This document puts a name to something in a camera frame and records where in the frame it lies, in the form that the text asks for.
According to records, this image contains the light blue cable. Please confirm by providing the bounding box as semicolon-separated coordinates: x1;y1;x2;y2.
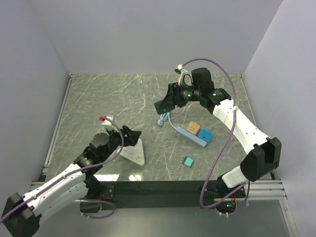
157;111;177;130

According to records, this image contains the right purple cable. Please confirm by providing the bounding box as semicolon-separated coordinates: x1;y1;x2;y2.
181;58;250;215

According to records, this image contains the white triangular power strip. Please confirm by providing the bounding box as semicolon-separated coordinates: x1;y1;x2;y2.
117;138;145;166

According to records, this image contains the teal cube adapter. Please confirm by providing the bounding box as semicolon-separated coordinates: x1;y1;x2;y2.
182;156;194;168

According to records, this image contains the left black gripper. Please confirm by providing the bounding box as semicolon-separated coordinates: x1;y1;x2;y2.
100;124;141;161

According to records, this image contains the dark green plug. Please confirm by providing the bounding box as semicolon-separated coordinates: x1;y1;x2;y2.
154;100;168;115

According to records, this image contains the purple cable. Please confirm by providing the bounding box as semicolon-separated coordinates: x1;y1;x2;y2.
181;58;250;215
0;118;124;223

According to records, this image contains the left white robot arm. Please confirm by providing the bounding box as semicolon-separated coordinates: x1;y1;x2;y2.
0;125;142;237

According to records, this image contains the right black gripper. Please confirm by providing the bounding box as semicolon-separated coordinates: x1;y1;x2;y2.
159;81;202;110

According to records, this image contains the wooden cube plug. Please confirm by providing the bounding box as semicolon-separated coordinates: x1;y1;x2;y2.
186;121;200;135

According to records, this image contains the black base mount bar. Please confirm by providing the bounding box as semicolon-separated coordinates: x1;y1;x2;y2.
69;180;237;213

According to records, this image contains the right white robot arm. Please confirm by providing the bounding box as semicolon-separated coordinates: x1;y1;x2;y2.
155;65;281;197

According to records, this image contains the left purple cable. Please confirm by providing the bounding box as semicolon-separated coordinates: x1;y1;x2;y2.
0;118;124;223

